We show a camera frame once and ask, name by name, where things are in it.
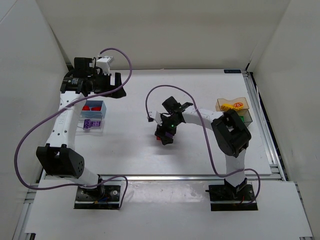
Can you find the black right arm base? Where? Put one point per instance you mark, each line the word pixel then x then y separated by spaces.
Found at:
pixel 222 199

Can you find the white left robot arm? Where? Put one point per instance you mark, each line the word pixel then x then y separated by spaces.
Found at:
pixel 58 157

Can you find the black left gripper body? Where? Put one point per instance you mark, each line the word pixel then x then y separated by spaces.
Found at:
pixel 106 83

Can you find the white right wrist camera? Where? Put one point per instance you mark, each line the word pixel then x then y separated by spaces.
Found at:
pixel 154 116

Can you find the red green rounded lego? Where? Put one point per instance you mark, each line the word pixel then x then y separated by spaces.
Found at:
pixel 97 108

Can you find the grey translucent container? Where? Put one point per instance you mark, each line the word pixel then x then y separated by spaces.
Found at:
pixel 247 116

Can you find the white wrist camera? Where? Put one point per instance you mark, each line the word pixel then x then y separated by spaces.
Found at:
pixel 104 64
pixel 154 116

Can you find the red rounded lego brick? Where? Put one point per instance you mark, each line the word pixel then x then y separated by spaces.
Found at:
pixel 86 108

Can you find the yellow orange printed lego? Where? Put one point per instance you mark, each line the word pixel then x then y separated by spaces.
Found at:
pixel 238 106

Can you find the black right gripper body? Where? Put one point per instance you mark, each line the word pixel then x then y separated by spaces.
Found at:
pixel 165 132

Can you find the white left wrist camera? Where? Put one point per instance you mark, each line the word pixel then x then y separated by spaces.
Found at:
pixel 104 64

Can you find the purple lego in container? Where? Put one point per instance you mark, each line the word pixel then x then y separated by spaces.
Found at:
pixel 96 123

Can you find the purple half-round lego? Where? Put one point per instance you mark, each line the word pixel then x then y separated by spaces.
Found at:
pixel 169 135

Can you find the clear plastic container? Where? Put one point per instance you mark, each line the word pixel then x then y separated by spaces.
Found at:
pixel 93 130

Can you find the blue label sticker right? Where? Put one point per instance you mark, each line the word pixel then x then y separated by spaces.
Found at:
pixel 232 71

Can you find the blue plastic container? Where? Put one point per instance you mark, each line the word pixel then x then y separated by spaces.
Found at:
pixel 94 114

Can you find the orange translucent container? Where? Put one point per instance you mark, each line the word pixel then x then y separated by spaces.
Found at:
pixel 221 101

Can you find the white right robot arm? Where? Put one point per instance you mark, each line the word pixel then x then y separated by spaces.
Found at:
pixel 231 134

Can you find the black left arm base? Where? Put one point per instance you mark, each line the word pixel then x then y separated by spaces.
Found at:
pixel 104 197

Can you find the yellow black striped lego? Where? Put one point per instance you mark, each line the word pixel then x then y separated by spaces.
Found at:
pixel 226 107

